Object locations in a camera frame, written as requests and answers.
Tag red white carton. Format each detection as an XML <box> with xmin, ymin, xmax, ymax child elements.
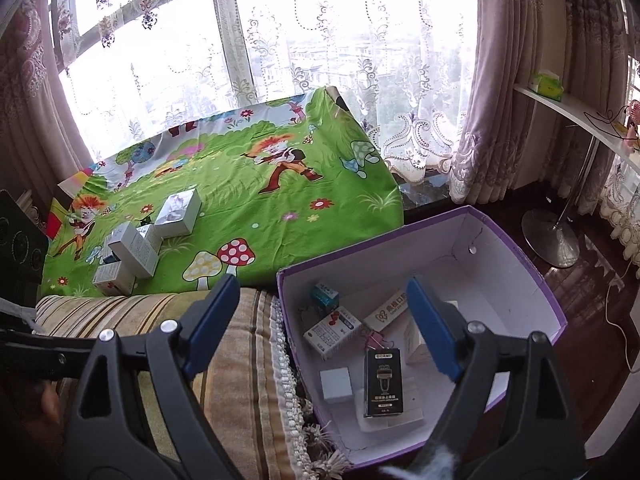
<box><xmin>302</xmin><ymin>307</ymin><xmax>362</xmax><ymax>361</ymax></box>

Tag striped terry towel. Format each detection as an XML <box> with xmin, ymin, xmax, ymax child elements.
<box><xmin>32</xmin><ymin>287</ymin><xmax>301</xmax><ymax>480</ymax></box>

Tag white printed carton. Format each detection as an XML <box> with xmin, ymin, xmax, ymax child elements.
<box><xmin>92</xmin><ymin>261</ymin><xmax>137</xmax><ymax>297</ymax></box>

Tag white sheer lace curtain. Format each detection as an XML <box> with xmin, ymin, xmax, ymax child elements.
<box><xmin>55</xmin><ymin>0</ymin><xmax>506</xmax><ymax>201</ymax></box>

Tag purple cardboard box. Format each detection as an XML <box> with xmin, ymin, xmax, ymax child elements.
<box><xmin>276</xmin><ymin>205</ymin><xmax>568</xmax><ymax>471</ymax></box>

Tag small pink object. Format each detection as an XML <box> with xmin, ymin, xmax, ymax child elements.
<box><xmin>620</xmin><ymin>100</ymin><xmax>640</xmax><ymax>153</ymax></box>

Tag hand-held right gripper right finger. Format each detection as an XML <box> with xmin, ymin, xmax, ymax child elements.
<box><xmin>406</xmin><ymin>275</ymin><xmax>588</xmax><ymax>480</ymax></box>

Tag green cartoon printed blanket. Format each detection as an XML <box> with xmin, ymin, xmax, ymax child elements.
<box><xmin>40</xmin><ymin>87</ymin><xmax>406</xmax><ymax>298</ymax></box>

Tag small binder clip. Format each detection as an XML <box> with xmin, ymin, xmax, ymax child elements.
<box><xmin>364</xmin><ymin>330</ymin><xmax>396</xmax><ymax>353</ymax></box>

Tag mauve window drape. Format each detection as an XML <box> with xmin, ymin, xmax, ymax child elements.
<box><xmin>0</xmin><ymin>0</ymin><xmax>96</xmax><ymax>196</ymax></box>
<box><xmin>450</xmin><ymin>0</ymin><xmax>621</xmax><ymax>206</ymax></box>

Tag black carton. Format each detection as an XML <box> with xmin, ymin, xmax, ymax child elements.
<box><xmin>362</xmin><ymin>347</ymin><xmax>403</xmax><ymax>418</ymax></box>

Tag long white orange-print carton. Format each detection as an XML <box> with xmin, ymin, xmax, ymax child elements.
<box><xmin>362</xmin><ymin>287</ymin><xmax>416</xmax><ymax>333</ymax></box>

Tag green tissue pack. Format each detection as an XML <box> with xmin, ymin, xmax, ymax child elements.
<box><xmin>529</xmin><ymin>72</ymin><xmax>565</xmax><ymax>101</ymax></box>

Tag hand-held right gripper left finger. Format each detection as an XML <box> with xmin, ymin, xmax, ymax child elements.
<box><xmin>62</xmin><ymin>274</ymin><xmax>246</xmax><ymax>480</ymax></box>

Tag white fringed trim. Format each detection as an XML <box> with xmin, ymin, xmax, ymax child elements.
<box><xmin>267</xmin><ymin>290</ymin><xmax>351</xmax><ymax>480</ymax></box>

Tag teal white carton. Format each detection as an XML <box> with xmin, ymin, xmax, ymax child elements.
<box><xmin>310</xmin><ymin>282</ymin><xmax>341</xmax><ymax>311</ymax></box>

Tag small shiny carton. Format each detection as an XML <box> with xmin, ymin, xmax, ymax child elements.
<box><xmin>136</xmin><ymin>224</ymin><xmax>163</xmax><ymax>253</ymax></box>

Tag small white cube carton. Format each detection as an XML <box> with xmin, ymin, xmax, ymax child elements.
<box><xmin>320</xmin><ymin>367</ymin><xmax>355</xmax><ymax>403</ymax></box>

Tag white cable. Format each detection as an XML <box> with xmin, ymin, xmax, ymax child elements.
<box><xmin>604</xmin><ymin>280</ymin><xmax>632</xmax><ymax>376</ymax></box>

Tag dark marble window sill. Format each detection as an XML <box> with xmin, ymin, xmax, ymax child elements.
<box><xmin>395</xmin><ymin>172</ymin><xmax>456</xmax><ymax>211</ymax></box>

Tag silver carton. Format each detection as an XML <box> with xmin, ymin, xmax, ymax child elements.
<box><xmin>154</xmin><ymin>187</ymin><xmax>202</xmax><ymax>238</ymax></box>

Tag white curved shelf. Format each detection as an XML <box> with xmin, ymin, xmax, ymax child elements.
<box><xmin>514</xmin><ymin>82</ymin><xmax>640</xmax><ymax>163</ymax></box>

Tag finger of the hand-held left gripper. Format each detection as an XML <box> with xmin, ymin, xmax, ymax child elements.
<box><xmin>0</xmin><ymin>327</ymin><xmax>93</xmax><ymax>381</ymax></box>

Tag white tall carton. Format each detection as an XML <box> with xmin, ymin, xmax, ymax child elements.
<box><xmin>107</xmin><ymin>222</ymin><xmax>160</xmax><ymax>280</ymax></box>

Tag grey window frame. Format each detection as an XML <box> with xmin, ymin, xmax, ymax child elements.
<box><xmin>50</xmin><ymin>0</ymin><xmax>481</xmax><ymax>111</ymax></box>

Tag cream embroidered curtain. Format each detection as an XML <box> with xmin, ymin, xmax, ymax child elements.
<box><xmin>597</xmin><ymin>155</ymin><xmax>640</xmax><ymax>266</ymax></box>

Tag metal stand with round base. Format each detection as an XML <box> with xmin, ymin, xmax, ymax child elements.
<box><xmin>521</xmin><ymin>135</ymin><xmax>601</xmax><ymax>268</ymax></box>

